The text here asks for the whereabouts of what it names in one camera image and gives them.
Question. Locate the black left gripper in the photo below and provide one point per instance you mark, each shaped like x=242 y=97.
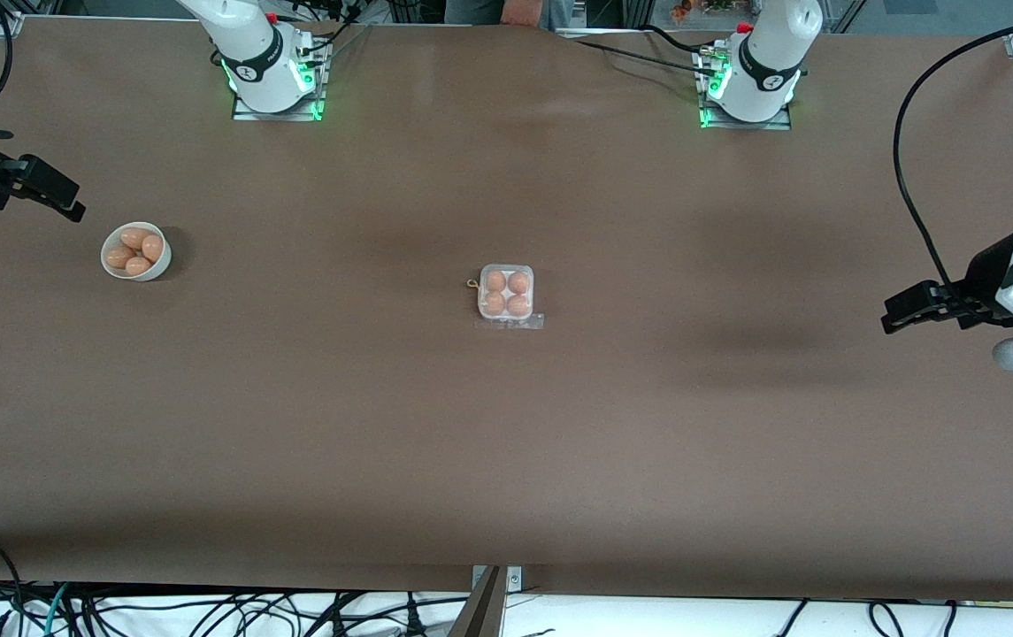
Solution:
x=986 y=270

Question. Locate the clear plastic egg box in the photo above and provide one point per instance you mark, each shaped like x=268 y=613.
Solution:
x=506 y=268

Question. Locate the brown egg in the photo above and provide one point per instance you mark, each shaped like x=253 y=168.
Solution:
x=118 y=257
x=494 y=281
x=494 y=303
x=138 y=266
x=518 y=305
x=153 y=248
x=133 y=236
x=518 y=282

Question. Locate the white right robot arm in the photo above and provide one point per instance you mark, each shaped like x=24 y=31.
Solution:
x=254 y=53

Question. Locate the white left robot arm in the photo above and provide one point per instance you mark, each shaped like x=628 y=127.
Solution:
x=771 y=53

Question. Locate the white round bowl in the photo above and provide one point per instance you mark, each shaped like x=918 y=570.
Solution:
x=161 y=265

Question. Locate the colourful background clutter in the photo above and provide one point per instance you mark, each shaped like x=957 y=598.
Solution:
x=701 y=7

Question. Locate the bystander in blue jeans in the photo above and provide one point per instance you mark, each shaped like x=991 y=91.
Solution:
x=471 y=11

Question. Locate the dark support beam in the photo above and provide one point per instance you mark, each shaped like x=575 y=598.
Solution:
x=481 y=610

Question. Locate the metal table edge bracket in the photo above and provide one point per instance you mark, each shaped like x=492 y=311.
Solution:
x=515 y=579

